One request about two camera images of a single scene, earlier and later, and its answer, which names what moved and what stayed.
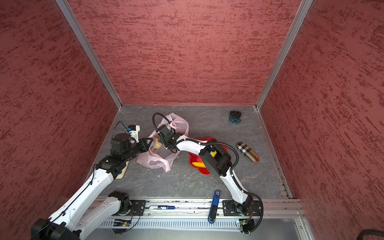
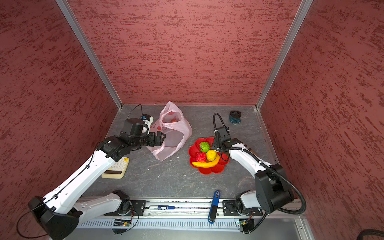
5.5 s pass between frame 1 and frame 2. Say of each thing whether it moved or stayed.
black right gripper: moved
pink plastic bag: moved
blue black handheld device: stayed
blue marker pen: stayed
